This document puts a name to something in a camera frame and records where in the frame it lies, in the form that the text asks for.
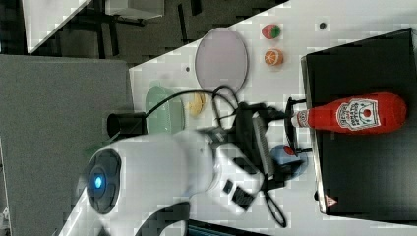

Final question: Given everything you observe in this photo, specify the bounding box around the blue cup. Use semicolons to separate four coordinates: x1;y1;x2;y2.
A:
270;145;308;180

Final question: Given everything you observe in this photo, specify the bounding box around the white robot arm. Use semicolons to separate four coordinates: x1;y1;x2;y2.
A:
57;102;286;236

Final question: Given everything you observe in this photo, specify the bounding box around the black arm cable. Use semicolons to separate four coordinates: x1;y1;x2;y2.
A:
144;85;240;129

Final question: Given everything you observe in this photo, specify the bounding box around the lilac oval plate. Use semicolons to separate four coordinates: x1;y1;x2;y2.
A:
195;28;249;92

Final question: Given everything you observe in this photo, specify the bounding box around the yellow banana toy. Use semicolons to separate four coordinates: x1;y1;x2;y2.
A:
187;92;206;117

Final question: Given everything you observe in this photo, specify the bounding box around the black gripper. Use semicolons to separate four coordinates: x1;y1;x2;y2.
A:
234;102;286;180

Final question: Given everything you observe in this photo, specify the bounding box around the large black pot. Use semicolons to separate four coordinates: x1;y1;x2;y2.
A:
106;112;148;138

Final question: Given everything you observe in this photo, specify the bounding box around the orange half toy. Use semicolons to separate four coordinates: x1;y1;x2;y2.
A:
264;48;283;66

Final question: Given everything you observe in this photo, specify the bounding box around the black oven door handle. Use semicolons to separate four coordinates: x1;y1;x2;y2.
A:
284;97;312;155

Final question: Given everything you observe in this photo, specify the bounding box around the red ketchup bottle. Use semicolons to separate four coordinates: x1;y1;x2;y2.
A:
290;92;407;135

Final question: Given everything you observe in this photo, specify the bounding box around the green spatula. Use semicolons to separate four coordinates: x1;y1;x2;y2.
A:
83;140;113;160

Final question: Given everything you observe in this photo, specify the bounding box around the black steel toaster oven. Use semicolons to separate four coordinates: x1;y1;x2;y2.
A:
302;29;417;225

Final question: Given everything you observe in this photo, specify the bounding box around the white side table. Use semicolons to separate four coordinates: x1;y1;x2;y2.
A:
22;0;92;53

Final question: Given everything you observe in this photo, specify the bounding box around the strawberry toy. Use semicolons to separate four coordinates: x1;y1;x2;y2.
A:
262;24;281;39

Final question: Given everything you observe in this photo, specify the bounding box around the green perforated colander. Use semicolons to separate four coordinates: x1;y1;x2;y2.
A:
146;86;185;134

